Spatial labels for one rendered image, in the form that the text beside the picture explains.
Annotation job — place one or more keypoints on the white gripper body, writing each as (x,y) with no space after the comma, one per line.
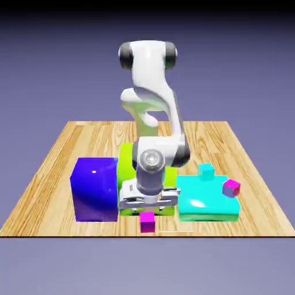
(169,196)

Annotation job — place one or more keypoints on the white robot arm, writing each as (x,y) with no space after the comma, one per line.
(151,96)

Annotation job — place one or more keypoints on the small magenta cube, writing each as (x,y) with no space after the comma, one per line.
(231,188)
(147,222)

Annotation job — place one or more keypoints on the small cyan cube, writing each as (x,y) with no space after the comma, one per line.
(206,171)

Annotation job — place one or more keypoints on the large cyan box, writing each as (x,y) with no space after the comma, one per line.
(205,200)

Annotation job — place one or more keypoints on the large lime green box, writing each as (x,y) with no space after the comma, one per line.
(125,161)

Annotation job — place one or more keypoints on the large blue box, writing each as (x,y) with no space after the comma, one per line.
(94,191)

